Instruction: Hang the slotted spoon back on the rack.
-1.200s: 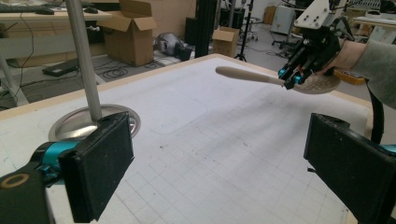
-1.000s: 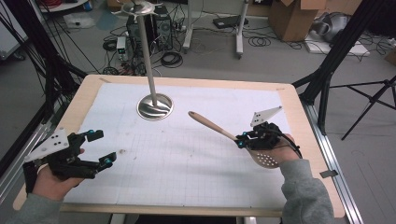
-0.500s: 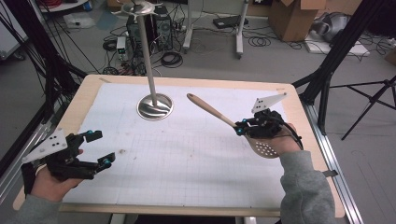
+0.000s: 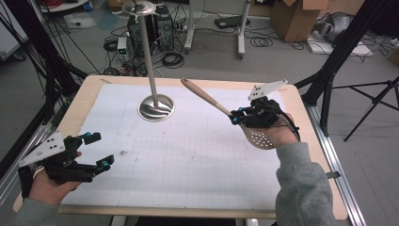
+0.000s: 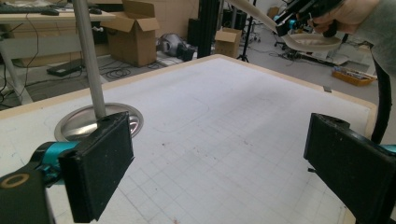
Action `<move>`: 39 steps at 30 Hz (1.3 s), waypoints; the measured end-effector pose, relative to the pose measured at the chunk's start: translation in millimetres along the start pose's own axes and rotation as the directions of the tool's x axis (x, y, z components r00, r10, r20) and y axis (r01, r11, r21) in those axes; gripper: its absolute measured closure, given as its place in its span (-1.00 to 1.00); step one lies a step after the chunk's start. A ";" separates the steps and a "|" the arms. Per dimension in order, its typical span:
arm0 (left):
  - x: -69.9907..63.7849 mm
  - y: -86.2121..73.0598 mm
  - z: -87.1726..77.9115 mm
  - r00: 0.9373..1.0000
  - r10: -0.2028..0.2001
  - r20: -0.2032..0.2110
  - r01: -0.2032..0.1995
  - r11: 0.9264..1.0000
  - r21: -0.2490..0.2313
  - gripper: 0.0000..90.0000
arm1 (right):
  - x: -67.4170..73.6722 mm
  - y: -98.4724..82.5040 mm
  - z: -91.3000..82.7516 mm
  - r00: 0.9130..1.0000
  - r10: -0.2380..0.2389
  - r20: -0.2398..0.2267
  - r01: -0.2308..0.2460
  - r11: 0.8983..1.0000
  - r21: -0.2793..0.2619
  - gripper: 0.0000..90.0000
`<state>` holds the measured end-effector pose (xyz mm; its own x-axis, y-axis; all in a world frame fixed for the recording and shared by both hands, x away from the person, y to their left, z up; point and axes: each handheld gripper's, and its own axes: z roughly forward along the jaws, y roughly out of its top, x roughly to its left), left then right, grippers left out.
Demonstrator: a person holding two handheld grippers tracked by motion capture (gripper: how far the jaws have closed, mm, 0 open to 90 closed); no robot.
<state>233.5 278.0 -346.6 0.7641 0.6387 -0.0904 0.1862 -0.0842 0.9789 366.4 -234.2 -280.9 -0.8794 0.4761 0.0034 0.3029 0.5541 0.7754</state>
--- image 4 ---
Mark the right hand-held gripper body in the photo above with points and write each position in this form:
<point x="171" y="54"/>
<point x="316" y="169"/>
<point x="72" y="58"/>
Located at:
<point x="263" y="113"/>

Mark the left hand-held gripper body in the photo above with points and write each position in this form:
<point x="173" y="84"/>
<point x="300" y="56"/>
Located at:
<point x="62" y="166"/>

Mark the beige slotted spoon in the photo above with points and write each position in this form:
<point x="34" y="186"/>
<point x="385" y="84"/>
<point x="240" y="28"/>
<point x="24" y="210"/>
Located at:
<point x="204" y="95"/>

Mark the person's right hand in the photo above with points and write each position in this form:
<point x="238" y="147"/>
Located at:
<point x="284" y="133"/>

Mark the person's left hand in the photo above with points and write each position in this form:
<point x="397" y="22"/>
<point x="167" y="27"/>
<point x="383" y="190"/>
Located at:
<point x="47" y="191"/>

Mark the white grid mat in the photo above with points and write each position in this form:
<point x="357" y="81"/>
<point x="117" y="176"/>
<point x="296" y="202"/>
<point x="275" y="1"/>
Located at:
<point x="172" y="157"/>

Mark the metal stand with round base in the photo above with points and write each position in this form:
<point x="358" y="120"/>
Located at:
<point x="156" y="109"/>

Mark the white-legged desk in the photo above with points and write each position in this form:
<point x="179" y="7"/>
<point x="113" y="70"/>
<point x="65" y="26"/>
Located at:
<point x="241" y="37"/>

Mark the flat black device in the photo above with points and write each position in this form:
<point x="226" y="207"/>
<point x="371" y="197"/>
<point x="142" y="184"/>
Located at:
<point x="232" y="21"/>

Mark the small grey power supply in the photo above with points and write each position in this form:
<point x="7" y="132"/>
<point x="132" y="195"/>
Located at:
<point x="122" y="47"/>

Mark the large open cardboard box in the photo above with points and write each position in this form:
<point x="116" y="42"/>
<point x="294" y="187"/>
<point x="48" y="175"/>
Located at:
<point x="295" y="22"/>

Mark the flat white board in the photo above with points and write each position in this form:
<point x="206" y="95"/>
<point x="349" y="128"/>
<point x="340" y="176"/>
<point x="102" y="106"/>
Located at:
<point x="345" y="48"/>

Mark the grey and black helmet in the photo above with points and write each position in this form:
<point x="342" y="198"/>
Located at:
<point x="334" y="26"/>

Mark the black tripod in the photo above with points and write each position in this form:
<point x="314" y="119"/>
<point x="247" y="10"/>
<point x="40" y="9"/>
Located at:
<point x="375" y="100"/>

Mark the black computer tower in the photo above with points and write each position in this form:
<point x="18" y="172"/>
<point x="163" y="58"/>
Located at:
<point x="164" y="28"/>

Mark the aluminium table rail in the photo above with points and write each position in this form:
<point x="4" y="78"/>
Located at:
<point x="28" y="144"/>
<point x="338" y="194"/>

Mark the black metal frame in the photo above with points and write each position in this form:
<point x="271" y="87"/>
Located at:
<point x="47" y="62"/>
<point x="338" y="53"/>

